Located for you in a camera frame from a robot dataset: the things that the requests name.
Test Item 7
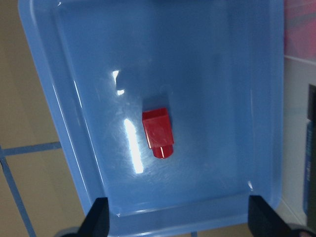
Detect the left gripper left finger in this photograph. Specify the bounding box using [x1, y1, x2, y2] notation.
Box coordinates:
[76, 197, 110, 237]

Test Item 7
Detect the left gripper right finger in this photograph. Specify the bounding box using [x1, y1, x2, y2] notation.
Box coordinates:
[248, 195, 301, 237]

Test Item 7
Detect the red block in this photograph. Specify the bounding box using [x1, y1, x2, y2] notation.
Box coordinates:
[142, 108, 174, 159]

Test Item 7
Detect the clear plastic storage box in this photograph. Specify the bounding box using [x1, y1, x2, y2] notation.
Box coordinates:
[279, 0, 316, 224]

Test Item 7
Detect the blue plastic tray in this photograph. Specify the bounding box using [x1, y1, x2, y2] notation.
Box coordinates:
[18, 0, 284, 237]

